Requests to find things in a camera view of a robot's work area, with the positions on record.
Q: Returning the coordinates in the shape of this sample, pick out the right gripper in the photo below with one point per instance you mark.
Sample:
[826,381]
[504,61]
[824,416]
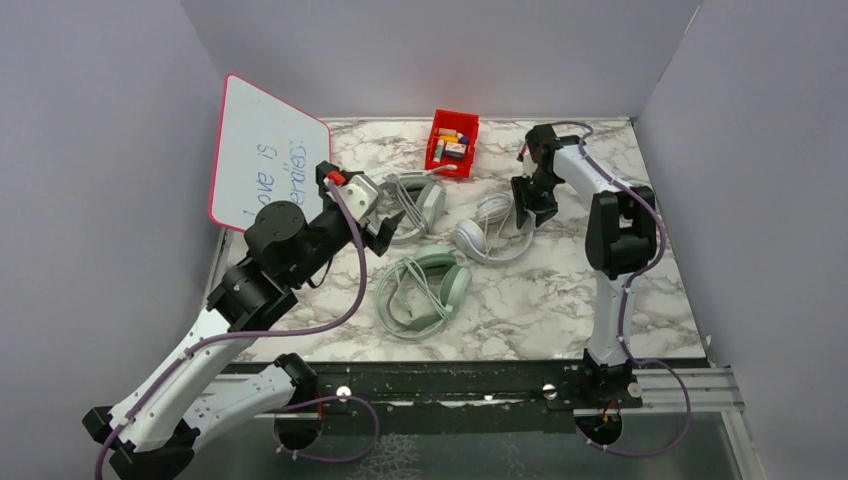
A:
[544,209]

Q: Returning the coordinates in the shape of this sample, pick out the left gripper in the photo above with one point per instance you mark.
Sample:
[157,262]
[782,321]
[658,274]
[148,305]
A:
[379,243]

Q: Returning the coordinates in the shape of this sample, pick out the grey white gaming headset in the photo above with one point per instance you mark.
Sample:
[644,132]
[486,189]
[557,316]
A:
[421,195]

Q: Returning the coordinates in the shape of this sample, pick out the green headphones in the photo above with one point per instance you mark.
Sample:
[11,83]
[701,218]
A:
[440,274]

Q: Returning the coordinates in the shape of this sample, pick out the white headphones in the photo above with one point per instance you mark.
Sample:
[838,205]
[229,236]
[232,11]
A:
[475,237]

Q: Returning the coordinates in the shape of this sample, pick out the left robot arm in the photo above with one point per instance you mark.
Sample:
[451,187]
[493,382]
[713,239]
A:
[156,431]

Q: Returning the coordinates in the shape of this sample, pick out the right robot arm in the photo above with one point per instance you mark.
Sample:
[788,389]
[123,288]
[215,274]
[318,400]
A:
[623,240]

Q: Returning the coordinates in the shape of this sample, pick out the white small box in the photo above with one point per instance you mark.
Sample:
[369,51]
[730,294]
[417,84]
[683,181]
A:
[455,151]

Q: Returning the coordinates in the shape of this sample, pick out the white green glue stick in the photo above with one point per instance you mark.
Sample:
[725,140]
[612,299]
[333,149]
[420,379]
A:
[437,154]

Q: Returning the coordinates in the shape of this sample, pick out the red plastic bin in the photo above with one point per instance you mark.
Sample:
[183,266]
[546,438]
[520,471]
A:
[466,124]

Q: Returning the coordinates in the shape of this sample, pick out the pink framed whiteboard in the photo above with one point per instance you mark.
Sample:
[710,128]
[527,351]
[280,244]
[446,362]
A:
[267,150]

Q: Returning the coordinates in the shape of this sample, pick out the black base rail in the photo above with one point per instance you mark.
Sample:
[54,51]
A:
[465,397]

